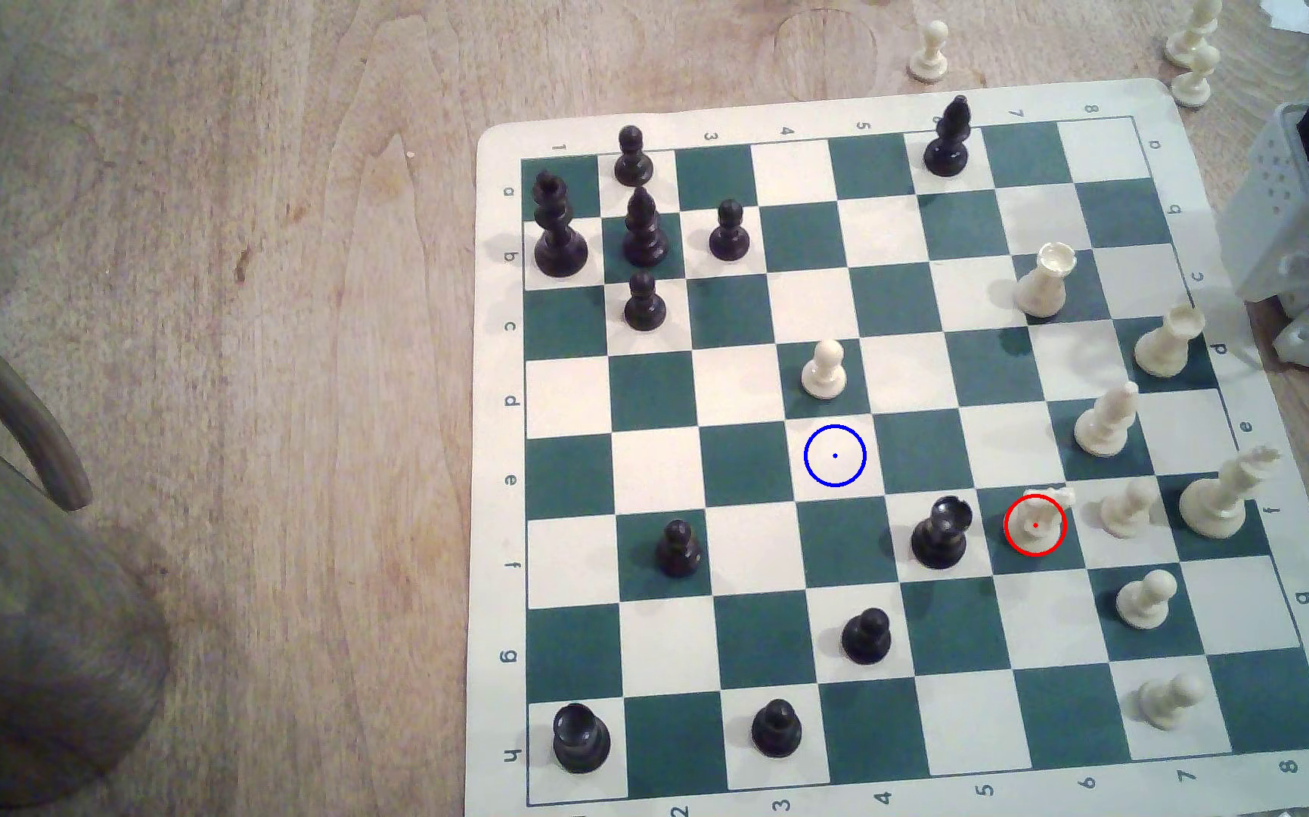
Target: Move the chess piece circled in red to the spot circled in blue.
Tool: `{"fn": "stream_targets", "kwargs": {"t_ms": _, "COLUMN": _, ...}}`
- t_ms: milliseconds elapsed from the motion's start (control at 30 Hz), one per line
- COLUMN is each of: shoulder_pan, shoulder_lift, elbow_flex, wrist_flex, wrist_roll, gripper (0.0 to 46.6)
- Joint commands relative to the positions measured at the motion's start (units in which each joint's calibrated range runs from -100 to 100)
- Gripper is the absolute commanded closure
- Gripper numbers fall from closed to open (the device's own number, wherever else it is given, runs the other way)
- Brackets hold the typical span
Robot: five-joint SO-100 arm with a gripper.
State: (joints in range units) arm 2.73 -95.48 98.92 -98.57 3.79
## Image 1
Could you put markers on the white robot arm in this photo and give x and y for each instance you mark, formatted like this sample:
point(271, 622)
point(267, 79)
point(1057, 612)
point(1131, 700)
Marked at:
point(1278, 204)

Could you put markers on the green and white chess mat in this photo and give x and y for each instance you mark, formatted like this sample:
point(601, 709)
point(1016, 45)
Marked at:
point(745, 374)

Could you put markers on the black chess pawn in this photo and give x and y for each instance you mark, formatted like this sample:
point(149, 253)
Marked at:
point(866, 638)
point(678, 550)
point(777, 730)
point(729, 233)
point(633, 159)
point(644, 304)

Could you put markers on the white chess pawn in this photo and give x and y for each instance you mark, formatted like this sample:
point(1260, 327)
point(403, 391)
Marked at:
point(1145, 600)
point(1126, 510)
point(824, 371)
point(1196, 77)
point(1165, 702)
point(929, 54)

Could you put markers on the black chess bishop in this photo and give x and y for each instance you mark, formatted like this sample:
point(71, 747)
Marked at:
point(644, 230)
point(947, 142)

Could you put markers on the black chess king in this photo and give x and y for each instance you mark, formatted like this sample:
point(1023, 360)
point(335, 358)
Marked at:
point(559, 233)

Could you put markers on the black chess rook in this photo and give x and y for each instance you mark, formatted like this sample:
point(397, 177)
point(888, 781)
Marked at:
point(940, 533)
point(580, 740)

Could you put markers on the white chess rook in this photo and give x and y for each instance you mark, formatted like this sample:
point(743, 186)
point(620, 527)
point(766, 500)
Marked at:
point(1042, 284)
point(1165, 344)

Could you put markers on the white chess bishop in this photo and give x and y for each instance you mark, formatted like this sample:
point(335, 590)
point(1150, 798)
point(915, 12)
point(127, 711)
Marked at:
point(1106, 423)

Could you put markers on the white chess king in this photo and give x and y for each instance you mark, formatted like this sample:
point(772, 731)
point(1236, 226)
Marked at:
point(1219, 499)

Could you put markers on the white chess piece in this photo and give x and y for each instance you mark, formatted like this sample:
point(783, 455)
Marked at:
point(1195, 32)

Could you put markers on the round brown wooden seat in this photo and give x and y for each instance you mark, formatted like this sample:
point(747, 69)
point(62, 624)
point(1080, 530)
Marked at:
point(30, 647)

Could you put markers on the white paper sheet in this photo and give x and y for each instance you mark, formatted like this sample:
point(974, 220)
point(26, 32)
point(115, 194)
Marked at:
point(1284, 14)

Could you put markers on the curved wooden chair rail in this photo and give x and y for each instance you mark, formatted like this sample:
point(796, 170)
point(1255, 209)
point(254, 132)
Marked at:
point(8, 392)

